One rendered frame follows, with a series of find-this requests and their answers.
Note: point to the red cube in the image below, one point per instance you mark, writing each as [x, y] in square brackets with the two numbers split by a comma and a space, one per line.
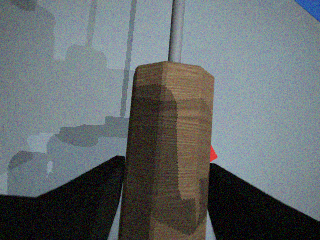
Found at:
[212, 154]

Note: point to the tool with wooden handle and grey metal shaft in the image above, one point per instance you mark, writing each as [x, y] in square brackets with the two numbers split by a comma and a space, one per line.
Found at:
[167, 164]

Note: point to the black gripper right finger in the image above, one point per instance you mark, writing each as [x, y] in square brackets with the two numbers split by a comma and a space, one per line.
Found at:
[240, 211]

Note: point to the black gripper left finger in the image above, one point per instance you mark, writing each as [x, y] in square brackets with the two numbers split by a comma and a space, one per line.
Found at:
[81, 209]

